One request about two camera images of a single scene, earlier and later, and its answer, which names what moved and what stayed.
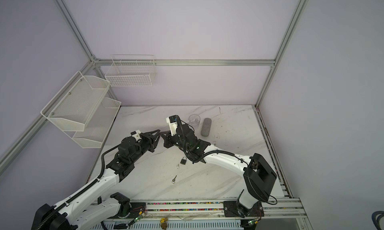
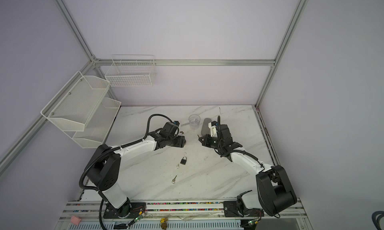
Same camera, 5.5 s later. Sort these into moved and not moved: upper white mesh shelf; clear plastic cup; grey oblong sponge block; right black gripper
Moved: right black gripper
Not moved: grey oblong sponge block; upper white mesh shelf; clear plastic cup
